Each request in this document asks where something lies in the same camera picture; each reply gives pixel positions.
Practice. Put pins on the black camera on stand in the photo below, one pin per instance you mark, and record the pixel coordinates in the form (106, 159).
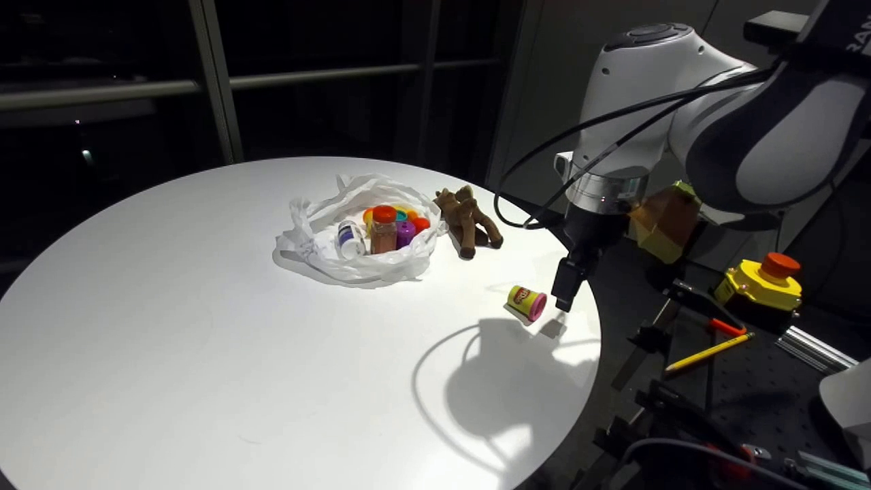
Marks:
(782, 31)

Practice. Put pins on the purple lid play-doh tub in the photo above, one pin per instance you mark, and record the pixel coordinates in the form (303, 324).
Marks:
(405, 231)

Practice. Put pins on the pink lid play-doh tub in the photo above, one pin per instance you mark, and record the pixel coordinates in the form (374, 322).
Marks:
(525, 302)

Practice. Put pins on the yellow emergency stop button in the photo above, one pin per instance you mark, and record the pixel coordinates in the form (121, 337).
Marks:
(769, 281)

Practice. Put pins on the yellow pencil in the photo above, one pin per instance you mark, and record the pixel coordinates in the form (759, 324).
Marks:
(707, 352)

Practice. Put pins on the metal window railing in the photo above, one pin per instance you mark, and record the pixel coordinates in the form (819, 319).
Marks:
(216, 81)

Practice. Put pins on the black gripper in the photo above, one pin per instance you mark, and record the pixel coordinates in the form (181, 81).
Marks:
(585, 238)

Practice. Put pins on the clear plastic bag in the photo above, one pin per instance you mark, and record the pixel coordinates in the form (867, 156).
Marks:
(310, 238)

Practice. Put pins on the brown plush toy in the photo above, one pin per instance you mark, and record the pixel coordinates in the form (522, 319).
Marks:
(466, 223)

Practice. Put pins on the red lid spice jar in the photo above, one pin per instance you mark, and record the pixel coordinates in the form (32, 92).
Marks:
(381, 231)

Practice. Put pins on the small red lid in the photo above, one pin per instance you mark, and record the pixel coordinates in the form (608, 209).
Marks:
(419, 223)

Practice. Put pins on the white pill bottle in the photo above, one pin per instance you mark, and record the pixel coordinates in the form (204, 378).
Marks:
(348, 241)

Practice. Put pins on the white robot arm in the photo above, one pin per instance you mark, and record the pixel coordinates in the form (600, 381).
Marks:
(749, 138)

